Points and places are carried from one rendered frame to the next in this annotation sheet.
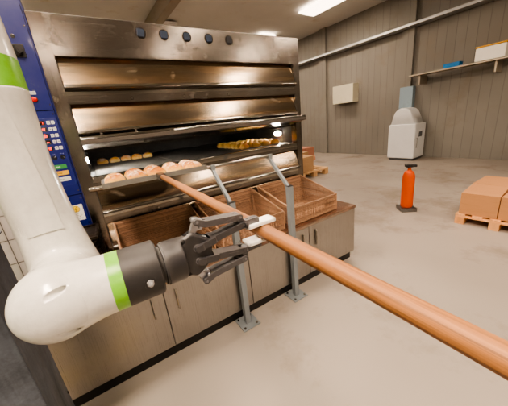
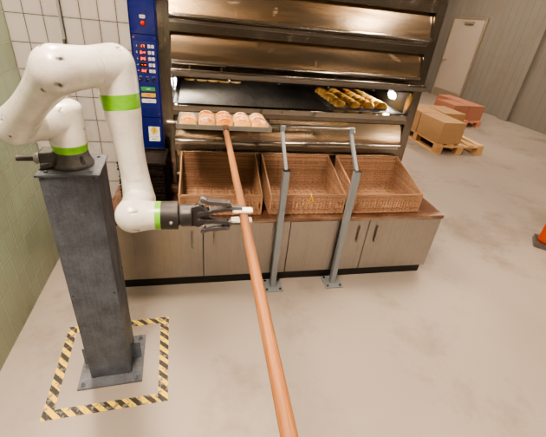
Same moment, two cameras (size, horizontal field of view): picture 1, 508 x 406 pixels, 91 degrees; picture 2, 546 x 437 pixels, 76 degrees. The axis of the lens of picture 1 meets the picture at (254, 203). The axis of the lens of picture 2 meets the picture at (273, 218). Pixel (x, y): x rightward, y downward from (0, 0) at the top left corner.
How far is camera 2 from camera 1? 0.73 m
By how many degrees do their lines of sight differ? 20
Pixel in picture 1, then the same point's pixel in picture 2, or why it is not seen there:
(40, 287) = (128, 208)
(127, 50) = not seen: outside the picture
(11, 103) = (133, 118)
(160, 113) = (251, 53)
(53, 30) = not seen: outside the picture
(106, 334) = (153, 244)
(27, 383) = (106, 249)
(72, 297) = (139, 217)
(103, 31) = not seen: outside the picture
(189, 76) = (293, 15)
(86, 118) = (180, 47)
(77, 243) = (146, 189)
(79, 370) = (129, 261)
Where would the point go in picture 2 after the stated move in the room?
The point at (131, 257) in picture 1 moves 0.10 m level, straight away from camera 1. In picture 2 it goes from (165, 207) to (168, 193)
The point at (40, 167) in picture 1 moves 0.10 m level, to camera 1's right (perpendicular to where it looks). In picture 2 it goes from (138, 149) to (165, 155)
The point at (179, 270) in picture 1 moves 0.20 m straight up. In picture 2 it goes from (186, 221) to (184, 162)
